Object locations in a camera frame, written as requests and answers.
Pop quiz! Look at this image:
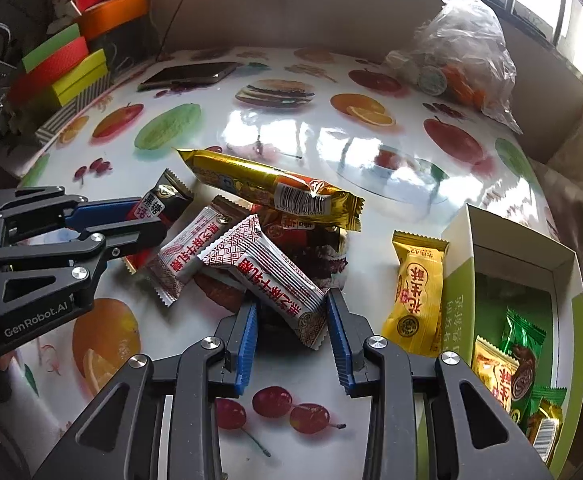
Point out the orange box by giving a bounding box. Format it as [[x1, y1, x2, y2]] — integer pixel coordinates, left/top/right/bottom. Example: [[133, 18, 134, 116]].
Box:
[[78, 0, 151, 40]]

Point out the round lidded cup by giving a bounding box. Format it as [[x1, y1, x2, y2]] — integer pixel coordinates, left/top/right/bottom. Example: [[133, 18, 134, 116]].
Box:
[[418, 64, 446, 97]]

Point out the green wafer packet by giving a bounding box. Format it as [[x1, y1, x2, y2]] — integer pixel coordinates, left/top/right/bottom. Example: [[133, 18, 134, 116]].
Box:
[[529, 384, 568, 418], [500, 309, 547, 413]]

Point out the black cable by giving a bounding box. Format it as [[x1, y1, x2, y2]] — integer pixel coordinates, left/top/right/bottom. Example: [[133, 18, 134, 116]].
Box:
[[156, 0, 194, 61]]

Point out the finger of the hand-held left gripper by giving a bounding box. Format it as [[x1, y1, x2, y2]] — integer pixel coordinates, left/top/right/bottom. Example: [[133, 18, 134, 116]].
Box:
[[0, 185, 144, 246], [0, 216, 168, 306]]

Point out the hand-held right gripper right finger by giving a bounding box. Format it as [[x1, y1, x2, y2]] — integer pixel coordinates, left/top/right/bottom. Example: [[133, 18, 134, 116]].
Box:
[[325, 287, 555, 480]]

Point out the gold biscuit packet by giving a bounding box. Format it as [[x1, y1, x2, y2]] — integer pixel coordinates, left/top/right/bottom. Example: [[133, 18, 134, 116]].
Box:
[[525, 400, 565, 467], [176, 147, 365, 233]]

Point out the yellow-green box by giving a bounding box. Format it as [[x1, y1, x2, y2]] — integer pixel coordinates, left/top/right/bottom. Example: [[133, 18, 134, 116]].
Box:
[[50, 49, 111, 109]]

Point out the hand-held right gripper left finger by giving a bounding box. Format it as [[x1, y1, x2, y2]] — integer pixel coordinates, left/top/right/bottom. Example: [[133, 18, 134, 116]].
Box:
[[31, 302, 259, 480]]

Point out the green white cardboard box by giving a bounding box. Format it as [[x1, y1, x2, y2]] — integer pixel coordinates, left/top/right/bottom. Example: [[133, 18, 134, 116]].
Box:
[[440, 204, 583, 480]]

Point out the yellow peanut candy packet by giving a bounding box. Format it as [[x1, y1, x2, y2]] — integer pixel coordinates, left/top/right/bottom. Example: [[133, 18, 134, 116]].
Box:
[[381, 230, 451, 359], [471, 336, 522, 413]]

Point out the white red nougat packet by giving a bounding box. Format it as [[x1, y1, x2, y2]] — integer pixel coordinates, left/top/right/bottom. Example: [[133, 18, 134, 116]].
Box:
[[198, 214, 331, 351]]

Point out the black red plum candy packet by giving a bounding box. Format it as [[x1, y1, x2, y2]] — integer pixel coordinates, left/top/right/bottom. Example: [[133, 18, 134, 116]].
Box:
[[251, 204, 351, 288], [124, 169, 195, 273]]

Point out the black smartphone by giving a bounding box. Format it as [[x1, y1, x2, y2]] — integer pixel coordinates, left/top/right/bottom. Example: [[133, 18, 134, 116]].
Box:
[[138, 61, 240, 92]]

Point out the white brown nougat packet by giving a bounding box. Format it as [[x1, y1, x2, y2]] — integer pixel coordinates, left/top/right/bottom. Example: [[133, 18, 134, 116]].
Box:
[[145, 196, 252, 307]]

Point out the red box with green lid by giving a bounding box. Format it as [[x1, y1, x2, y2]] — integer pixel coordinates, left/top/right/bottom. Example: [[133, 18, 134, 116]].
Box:
[[8, 22, 90, 107]]

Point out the clear plastic bag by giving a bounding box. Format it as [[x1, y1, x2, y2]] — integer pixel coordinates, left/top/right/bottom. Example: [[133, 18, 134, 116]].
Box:
[[384, 0, 523, 135]]

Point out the barred window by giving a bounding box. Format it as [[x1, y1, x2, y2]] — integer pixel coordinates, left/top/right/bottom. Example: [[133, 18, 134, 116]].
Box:
[[441, 0, 583, 96]]

